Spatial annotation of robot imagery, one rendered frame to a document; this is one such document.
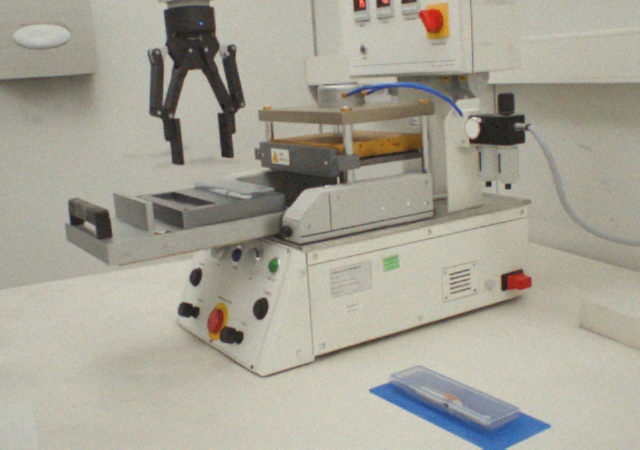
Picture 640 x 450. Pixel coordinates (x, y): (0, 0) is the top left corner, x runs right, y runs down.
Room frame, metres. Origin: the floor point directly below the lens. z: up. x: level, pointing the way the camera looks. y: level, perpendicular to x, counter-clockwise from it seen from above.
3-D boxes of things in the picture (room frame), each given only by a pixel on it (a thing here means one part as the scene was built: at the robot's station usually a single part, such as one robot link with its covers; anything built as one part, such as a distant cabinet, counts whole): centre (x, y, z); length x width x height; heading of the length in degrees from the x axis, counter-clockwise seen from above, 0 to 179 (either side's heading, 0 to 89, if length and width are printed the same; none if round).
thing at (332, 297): (1.31, -0.05, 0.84); 0.53 x 0.37 x 0.17; 121
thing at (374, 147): (1.32, -0.05, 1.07); 0.22 x 0.17 x 0.10; 31
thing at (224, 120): (1.22, 0.14, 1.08); 0.03 x 0.01 x 0.07; 33
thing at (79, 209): (1.09, 0.33, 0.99); 0.15 x 0.02 x 0.04; 31
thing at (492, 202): (1.34, -0.08, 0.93); 0.46 x 0.35 x 0.01; 121
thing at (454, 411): (0.91, -0.15, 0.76); 0.18 x 0.06 x 0.02; 33
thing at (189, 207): (1.19, 0.17, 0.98); 0.20 x 0.17 x 0.03; 31
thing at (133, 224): (1.17, 0.21, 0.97); 0.30 x 0.22 x 0.08; 121
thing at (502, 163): (1.20, -0.27, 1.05); 0.15 x 0.05 x 0.15; 31
